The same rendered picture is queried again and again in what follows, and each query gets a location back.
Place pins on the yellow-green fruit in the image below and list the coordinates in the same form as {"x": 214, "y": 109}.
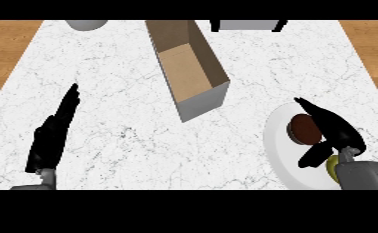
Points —
{"x": 332, "y": 167}

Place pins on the cardboard box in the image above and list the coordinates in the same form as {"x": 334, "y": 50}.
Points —
{"x": 189, "y": 67}

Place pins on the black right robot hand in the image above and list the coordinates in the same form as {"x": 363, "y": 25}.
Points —
{"x": 337, "y": 127}

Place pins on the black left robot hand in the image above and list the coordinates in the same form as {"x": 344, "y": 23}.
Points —
{"x": 50, "y": 137}

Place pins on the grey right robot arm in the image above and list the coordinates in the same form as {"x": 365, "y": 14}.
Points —
{"x": 358, "y": 173}

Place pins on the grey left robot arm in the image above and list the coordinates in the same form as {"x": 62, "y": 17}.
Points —
{"x": 42, "y": 180}

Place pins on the grey round bowl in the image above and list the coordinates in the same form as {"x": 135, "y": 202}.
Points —
{"x": 86, "y": 24}

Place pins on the brown cupcake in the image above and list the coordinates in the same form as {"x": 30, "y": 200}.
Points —
{"x": 304, "y": 129}

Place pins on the white plate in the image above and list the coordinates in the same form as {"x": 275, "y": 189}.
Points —
{"x": 288, "y": 153}

